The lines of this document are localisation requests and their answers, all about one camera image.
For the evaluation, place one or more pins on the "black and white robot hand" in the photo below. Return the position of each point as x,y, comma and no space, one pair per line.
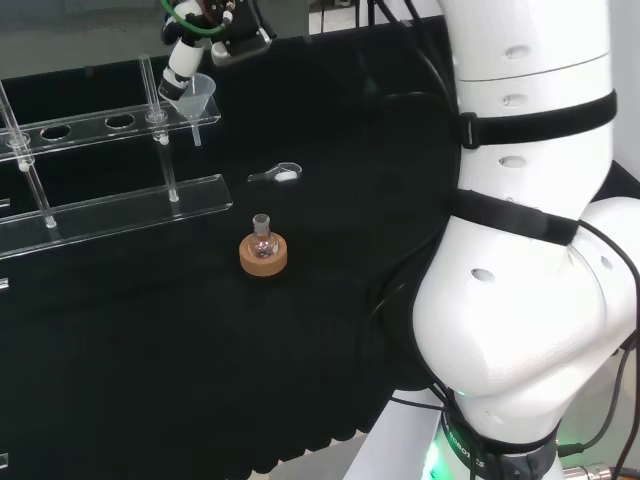
185,57

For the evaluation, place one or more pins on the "clear plastic funnel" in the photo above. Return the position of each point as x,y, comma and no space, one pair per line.
197,102

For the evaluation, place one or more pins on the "clear glass weighing funnel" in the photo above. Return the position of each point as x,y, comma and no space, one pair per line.
286,175

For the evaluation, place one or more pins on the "clear acrylic funnel stand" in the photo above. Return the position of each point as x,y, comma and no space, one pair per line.
125,210

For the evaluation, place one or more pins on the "small round-bottom glass flask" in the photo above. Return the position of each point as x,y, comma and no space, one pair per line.
263,245

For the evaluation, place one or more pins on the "clear cloth clip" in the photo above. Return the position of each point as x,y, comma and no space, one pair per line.
3,460
3,284

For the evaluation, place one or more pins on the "black scalloped bench cloth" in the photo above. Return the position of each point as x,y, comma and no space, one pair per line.
150,350

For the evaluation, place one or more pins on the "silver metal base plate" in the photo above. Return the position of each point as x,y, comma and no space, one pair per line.
390,450

